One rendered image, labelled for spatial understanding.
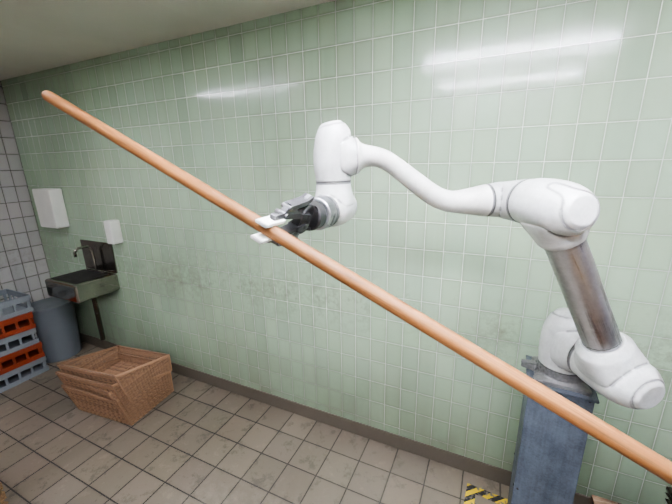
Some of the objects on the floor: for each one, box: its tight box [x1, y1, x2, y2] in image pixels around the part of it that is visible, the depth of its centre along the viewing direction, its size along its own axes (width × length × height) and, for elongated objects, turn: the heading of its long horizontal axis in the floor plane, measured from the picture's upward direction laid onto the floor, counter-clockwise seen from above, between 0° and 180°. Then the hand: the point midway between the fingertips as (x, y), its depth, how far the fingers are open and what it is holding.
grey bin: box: [31, 297, 82, 363], centre depth 330 cm, size 38×38×55 cm
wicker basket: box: [61, 377, 174, 426], centre depth 261 cm, size 49×56×28 cm
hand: (268, 228), depth 71 cm, fingers closed on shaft, 3 cm apart
